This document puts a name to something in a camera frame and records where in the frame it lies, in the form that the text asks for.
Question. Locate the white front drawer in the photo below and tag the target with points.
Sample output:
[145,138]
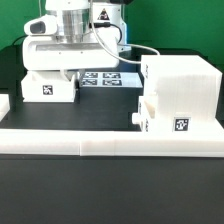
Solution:
[145,116]

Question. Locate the white L-shaped fence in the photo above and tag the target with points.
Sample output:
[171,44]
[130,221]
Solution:
[208,143]

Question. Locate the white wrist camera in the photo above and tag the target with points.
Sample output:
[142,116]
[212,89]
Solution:
[45,25]

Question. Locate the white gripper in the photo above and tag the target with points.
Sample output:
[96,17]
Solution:
[45,53]

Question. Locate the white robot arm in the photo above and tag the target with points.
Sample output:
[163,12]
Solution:
[63,39]

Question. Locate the white fiducial marker sheet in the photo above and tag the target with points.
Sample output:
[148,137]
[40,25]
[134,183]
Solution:
[111,80]

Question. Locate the white drawer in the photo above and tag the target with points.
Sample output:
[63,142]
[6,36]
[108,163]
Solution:
[49,86]
[145,116]

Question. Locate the white drawer cabinet box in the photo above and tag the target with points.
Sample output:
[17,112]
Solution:
[187,89]

